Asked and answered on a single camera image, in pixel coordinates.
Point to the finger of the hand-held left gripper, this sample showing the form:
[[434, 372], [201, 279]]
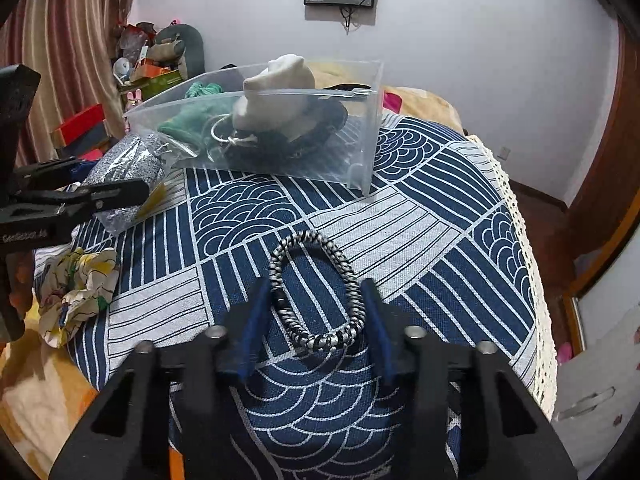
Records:
[[110, 195], [60, 175]]

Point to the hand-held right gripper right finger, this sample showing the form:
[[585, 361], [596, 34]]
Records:
[[376, 321]]

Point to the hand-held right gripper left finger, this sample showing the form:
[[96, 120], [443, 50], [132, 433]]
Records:
[[255, 312]]

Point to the black and white braided headband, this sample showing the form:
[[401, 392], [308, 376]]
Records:
[[345, 270]]

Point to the clear plastic storage bin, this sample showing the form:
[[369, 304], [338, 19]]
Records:
[[320, 160]]

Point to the silver glittery pouch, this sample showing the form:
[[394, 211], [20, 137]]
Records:
[[125, 170]]

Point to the red box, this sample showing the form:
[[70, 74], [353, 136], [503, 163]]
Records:
[[77, 127]]

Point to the striped brown curtain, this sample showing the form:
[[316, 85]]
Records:
[[65, 25]]

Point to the floral fabric scrunchie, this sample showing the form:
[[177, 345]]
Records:
[[80, 290]]

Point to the blue white patterned tablecloth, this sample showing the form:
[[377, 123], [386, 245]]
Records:
[[350, 220]]

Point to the green knit cloth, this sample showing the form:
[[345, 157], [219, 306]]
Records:
[[187, 122]]

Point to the pile of clutter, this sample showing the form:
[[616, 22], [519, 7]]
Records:
[[145, 65]]

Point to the cream lace cloth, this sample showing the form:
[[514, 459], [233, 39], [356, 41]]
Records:
[[525, 260]]

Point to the grey neck pillow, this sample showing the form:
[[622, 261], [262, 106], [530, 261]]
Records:
[[187, 45]]

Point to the dark braided headband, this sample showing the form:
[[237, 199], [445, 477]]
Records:
[[300, 135]]

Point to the cream knit hat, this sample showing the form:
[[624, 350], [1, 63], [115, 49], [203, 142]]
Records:
[[280, 90]]

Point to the orange patterned blanket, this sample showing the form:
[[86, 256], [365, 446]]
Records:
[[35, 385]]

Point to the pink cloth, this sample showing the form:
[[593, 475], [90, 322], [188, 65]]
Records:
[[391, 101]]

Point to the white floral cabinet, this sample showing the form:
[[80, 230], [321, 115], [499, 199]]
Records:
[[595, 385]]

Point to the wooden door frame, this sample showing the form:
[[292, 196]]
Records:
[[607, 160]]

